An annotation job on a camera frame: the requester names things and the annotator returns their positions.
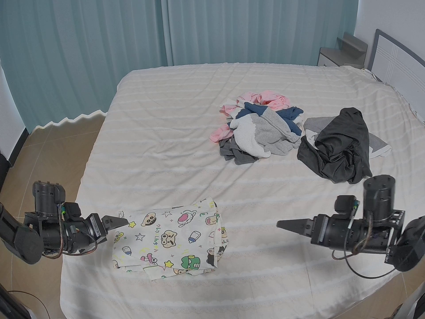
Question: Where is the dark grey cabinet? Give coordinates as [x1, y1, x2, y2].
[0, 150, 9, 193]

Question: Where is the black cable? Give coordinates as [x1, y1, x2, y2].
[332, 247, 399, 279]
[6, 289, 45, 312]

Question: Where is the pile of clothes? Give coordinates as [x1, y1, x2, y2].
[209, 90, 305, 165]

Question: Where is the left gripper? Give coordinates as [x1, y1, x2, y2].
[65, 213, 129, 250]

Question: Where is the grey garment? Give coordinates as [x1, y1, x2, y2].
[304, 117, 393, 161]

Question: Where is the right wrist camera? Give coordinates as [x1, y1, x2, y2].
[334, 195, 360, 217]

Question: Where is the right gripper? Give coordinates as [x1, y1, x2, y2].
[276, 213, 366, 249]

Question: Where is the black garment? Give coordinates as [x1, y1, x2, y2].
[297, 108, 373, 185]

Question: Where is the bed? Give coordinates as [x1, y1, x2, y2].
[60, 29, 425, 319]

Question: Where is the white printed pyjama top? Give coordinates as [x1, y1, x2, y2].
[111, 196, 228, 282]

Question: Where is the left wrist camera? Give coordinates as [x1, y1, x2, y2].
[62, 202, 83, 222]

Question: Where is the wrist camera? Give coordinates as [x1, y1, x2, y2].
[334, 195, 360, 217]
[62, 202, 83, 222]

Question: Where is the blue-green curtain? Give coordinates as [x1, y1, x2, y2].
[159, 0, 361, 67]
[0, 0, 172, 136]

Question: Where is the grey bedside table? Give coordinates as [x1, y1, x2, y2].
[318, 32, 369, 69]

